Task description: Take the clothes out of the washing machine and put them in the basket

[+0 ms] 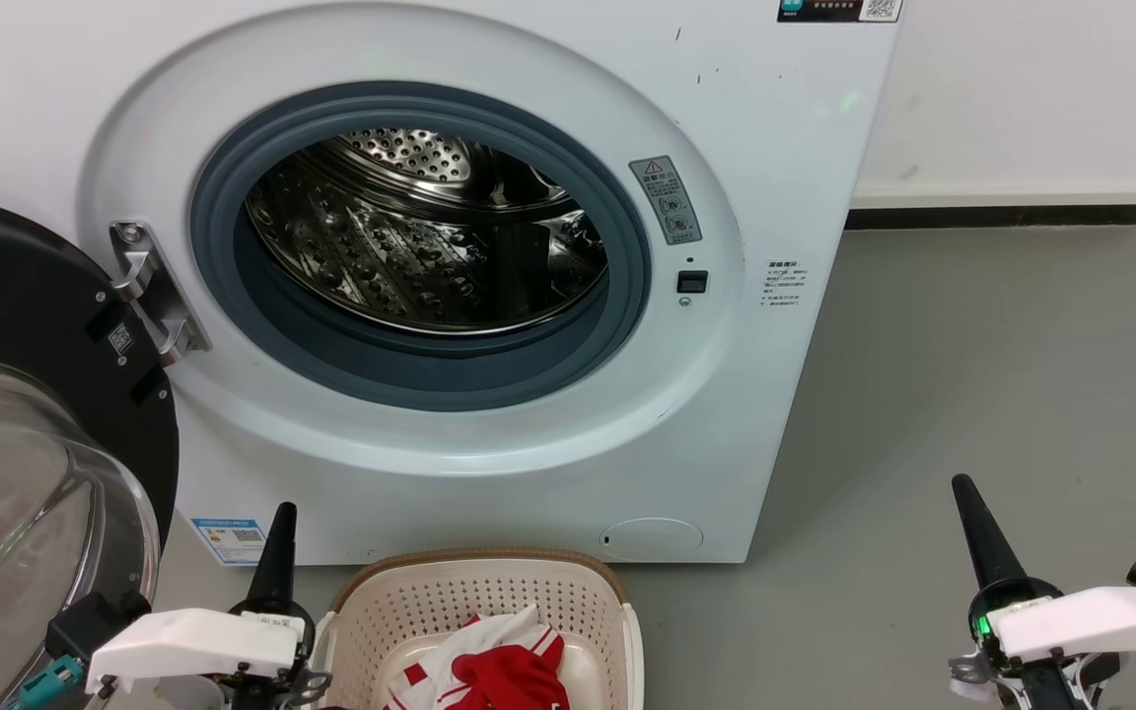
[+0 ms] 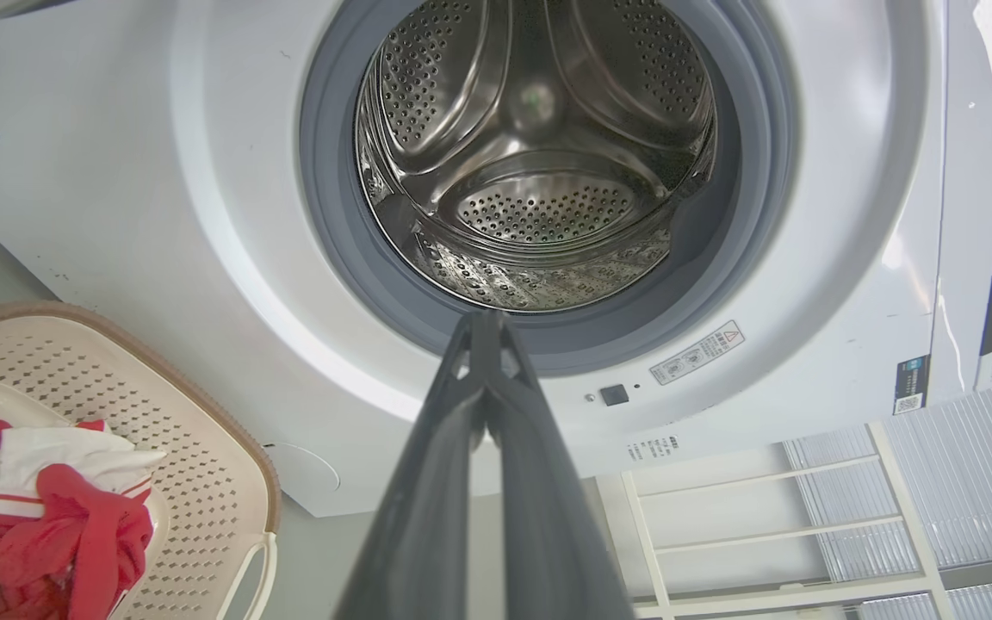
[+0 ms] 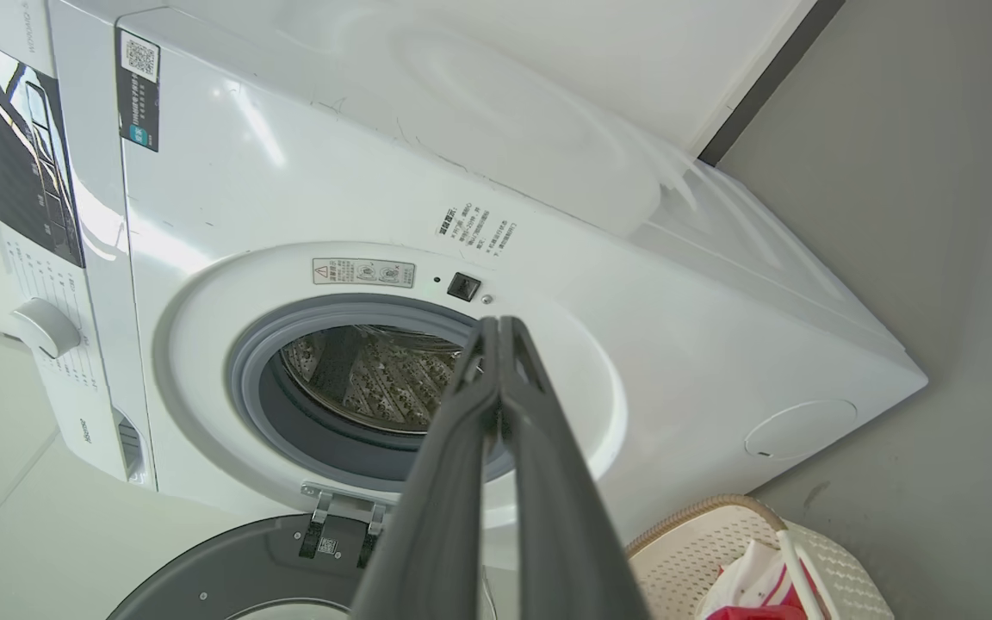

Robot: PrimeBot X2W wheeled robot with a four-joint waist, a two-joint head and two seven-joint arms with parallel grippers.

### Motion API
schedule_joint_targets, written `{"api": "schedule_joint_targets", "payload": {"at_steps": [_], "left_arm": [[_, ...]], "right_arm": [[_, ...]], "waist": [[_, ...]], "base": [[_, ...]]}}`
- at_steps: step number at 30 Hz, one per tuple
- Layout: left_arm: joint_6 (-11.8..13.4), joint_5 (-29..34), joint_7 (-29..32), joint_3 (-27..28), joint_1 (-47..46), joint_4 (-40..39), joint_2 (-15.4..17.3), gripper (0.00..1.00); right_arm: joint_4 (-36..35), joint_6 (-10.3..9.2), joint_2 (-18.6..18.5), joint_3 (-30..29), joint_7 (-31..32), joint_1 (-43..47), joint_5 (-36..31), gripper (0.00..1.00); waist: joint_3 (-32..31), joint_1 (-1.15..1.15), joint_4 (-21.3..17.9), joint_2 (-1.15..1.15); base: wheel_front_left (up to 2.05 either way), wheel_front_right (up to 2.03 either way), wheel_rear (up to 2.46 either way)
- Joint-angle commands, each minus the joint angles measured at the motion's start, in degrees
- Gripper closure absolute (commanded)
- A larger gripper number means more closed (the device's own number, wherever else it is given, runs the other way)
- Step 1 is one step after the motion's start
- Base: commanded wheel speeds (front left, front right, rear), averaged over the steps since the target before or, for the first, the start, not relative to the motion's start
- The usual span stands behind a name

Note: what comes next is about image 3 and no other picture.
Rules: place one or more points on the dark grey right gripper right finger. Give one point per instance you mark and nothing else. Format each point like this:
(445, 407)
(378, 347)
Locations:
(565, 534)

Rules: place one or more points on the cream perforated laundry basket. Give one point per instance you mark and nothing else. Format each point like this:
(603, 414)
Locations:
(677, 560)

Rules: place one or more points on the small printed text sticker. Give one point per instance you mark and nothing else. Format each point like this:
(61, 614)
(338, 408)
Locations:
(476, 230)

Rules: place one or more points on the grey warning label sticker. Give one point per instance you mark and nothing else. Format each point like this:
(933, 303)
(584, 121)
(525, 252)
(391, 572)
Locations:
(364, 273)

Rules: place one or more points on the small QR code sticker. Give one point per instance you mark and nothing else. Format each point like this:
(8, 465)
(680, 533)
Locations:
(327, 547)

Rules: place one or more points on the black glossy control display panel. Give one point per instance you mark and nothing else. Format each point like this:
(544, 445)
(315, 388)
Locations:
(22, 155)

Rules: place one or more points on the round white filter cover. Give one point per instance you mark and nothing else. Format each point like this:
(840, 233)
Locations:
(800, 429)

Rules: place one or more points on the dark QR label sticker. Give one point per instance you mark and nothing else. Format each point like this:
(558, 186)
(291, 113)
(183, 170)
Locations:
(139, 95)

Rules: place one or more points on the silver metal door hinge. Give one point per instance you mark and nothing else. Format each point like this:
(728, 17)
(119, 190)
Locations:
(324, 504)

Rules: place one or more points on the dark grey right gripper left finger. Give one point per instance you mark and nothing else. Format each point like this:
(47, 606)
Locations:
(444, 517)

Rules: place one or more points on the black round washer door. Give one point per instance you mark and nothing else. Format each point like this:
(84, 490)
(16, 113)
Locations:
(229, 568)

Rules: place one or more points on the grey rubber door gasket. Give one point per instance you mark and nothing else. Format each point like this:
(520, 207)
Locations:
(306, 448)

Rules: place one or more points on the black square door latch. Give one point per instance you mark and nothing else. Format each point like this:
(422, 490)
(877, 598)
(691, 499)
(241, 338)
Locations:
(463, 287)

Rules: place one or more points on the stainless steel washing machine drum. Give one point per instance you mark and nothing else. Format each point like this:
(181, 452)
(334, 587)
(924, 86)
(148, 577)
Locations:
(375, 379)

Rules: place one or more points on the white washing machine dial knob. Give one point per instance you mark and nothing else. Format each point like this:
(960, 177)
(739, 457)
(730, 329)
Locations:
(46, 329)

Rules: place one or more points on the red and white garment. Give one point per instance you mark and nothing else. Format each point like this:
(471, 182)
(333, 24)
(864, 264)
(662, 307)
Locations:
(754, 613)

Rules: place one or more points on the black baseboard strip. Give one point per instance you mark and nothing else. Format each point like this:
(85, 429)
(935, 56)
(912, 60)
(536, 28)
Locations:
(771, 82)

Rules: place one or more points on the white front-load washing machine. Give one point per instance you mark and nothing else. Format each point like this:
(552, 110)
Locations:
(677, 344)

